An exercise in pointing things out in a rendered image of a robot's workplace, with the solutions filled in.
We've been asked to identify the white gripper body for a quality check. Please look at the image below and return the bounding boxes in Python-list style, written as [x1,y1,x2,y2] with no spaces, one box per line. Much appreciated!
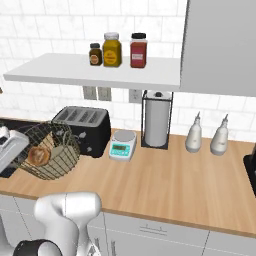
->
[0,130,31,175]

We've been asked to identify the brown round bread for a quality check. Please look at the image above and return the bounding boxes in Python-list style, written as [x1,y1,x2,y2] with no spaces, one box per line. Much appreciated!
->
[27,146,52,167]

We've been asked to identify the white drawer front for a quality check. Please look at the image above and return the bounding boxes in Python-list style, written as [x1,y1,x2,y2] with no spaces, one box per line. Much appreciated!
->
[102,212,211,248]
[203,230,256,256]
[0,194,38,215]

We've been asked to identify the black toaster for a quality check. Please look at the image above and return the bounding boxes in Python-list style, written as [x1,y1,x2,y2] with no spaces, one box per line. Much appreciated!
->
[51,105,112,159]

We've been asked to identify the white teal kitchen scale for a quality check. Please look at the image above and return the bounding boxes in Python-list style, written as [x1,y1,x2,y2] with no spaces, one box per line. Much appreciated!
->
[108,129,138,163]

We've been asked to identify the small brown jar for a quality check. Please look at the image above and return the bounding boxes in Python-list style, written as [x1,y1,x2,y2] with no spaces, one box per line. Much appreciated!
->
[88,42,104,67]

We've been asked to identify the black paper towel holder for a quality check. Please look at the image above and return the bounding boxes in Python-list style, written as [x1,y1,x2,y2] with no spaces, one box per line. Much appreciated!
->
[140,89,175,150]

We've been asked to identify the yellow jar with white lid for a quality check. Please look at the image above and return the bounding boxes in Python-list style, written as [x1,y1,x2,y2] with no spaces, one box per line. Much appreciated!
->
[102,31,123,69]

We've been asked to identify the white paper towel roll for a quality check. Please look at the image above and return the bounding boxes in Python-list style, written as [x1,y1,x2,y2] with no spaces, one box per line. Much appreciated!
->
[144,95,172,147]

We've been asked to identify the red spice jar black lid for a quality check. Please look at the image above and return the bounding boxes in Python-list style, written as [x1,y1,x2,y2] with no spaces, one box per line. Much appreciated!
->
[129,32,149,69]

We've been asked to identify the white cupboard door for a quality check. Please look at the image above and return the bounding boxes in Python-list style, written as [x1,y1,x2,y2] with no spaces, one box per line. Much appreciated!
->
[105,229,205,256]

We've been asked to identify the white ceramic bottle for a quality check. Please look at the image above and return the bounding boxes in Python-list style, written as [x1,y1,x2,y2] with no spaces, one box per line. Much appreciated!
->
[209,113,230,157]
[184,111,203,154]

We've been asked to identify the black appliance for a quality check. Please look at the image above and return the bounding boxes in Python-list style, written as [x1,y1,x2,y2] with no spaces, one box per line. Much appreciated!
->
[242,142,256,198]

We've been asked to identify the dark wire basket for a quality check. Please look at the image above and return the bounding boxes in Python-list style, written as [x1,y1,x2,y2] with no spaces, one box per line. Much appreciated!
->
[15,120,82,181]

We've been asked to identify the white wall shelf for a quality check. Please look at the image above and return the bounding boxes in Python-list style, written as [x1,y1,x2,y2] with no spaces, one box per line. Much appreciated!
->
[2,52,183,93]

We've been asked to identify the grey wall outlet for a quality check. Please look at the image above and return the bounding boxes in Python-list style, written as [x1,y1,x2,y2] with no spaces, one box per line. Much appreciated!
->
[97,86,113,102]
[82,85,98,101]

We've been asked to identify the white wall outlet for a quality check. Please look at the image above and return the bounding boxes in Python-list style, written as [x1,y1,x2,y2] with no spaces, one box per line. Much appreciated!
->
[128,88,144,105]

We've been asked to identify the silver drawer handle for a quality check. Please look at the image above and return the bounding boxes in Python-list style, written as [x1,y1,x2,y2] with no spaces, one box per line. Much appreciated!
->
[138,224,168,237]

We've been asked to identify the grey wall cabinet door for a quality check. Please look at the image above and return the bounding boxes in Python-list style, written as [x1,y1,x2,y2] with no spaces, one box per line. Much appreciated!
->
[179,0,256,98]

